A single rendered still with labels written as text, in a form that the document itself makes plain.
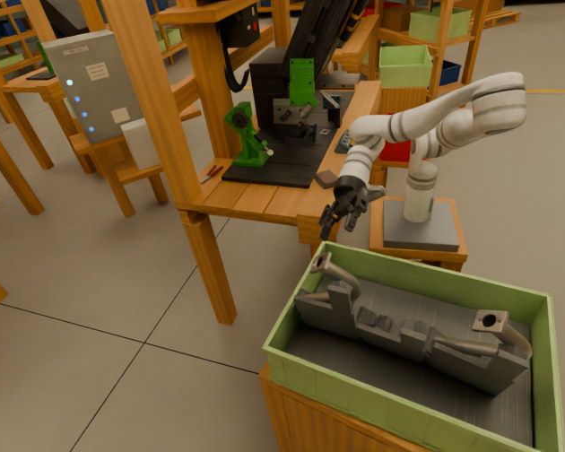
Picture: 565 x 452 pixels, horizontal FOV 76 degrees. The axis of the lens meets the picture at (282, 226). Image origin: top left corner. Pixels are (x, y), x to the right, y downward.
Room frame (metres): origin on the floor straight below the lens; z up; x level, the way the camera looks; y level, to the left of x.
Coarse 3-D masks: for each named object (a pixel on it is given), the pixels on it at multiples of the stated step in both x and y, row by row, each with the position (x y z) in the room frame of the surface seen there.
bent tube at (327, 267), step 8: (320, 256) 0.55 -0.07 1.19; (328, 256) 0.53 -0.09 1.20; (312, 264) 0.55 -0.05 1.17; (320, 264) 0.54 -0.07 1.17; (328, 264) 0.53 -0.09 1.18; (312, 272) 0.53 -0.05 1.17; (328, 272) 0.52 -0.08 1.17; (336, 272) 0.52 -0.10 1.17; (344, 272) 0.52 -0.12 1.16; (336, 280) 0.51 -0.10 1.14; (344, 280) 0.51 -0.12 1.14; (352, 280) 0.52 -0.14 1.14; (352, 288) 0.51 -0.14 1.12; (360, 288) 0.52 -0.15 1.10; (304, 296) 0.64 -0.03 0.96; (312, 296) 0.61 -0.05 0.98; (320, 296) 0.59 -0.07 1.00; (328, 296) 0.58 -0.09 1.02; (352, 296) 0.52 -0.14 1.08
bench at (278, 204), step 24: (216, 168) 1.55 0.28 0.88; (216, 192) 1.33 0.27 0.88; (240, 192) 1.31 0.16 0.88; (264, 192) 1.29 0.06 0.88; (288, 192) 1.26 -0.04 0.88; (192, 216) 1.31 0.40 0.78; (240, 216) 1.18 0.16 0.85; (264, 216) 1.15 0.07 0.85; (288, 216) 1.10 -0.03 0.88; (192, 240) 1.30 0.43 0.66; (216, 264) 1.30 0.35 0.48; (216, 288) 1.28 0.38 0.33; (216, 312) 1.30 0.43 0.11
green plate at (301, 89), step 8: (296, 64) 1.75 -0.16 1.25; (304, 64) 1.74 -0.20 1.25; (312, 64) 1.72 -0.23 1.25; (296, 72) 1.74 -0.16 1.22; (304, 72) 1.73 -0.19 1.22; (312, 72) 1.71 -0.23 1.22; (296, 80) 1.74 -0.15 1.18; (304, 80) 1.72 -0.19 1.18; (312, 80) 1.71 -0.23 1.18; (296, 88) 1.73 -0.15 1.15; (304, 88) 1.71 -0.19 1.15; (312, 88) 1.70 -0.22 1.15; (296, 96) 1.72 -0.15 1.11; (304, 96) 1.70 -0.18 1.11; (312, 96) 1.69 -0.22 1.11; (296, 104) 1.71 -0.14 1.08; (304, 104) 1.69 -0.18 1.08
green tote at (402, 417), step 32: (352, 256) 0.79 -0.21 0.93; (384, 256) 0.74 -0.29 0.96; (416, 288) 0.69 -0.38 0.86; (448, 288) 0.64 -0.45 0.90; (480, 288) 0.61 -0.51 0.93; (512, 288) 0.57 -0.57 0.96; (288, 320) 0.59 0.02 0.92; (544, 320) 0.48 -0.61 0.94; (544, 352) 0.41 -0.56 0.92; (288, 384) 0.47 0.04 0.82; (320, 384) 0.42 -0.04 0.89; (352, 384) 0.38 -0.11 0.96; (544, 384) 0.34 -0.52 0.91; (384, 416) 0.34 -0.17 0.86; (416, 416) 0.31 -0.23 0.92; (448, 416) 0.29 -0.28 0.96; (544, 416) 0.28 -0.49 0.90; (448, 448) 0.27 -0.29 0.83; (480, 448) 0.24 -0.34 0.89; (512, 448) 0.22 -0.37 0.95; (544, 448) 0.23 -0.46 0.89
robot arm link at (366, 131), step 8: (360, 120) 0.87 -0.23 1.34; (368, 120) 0.85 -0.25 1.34; (376, 120) 0.84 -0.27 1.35; (384, 120) 0.82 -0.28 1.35; (352, 128) 0.86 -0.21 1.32; (360, 128) 0.84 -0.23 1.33; (368, 128) 0.83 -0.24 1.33; (376, 128) 0.82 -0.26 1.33; (384, 128) 0.81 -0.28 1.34; (352, 136) 0.85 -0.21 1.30; (360, 136) 0.84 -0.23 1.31; (368, 136) 0.84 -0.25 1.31; (376, 136) 0.84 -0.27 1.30; (384, 136) 0.80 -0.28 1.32; (392, 136) 0.79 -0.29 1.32; (360, 144) 0.85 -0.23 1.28; (368, 144) 0.84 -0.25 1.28
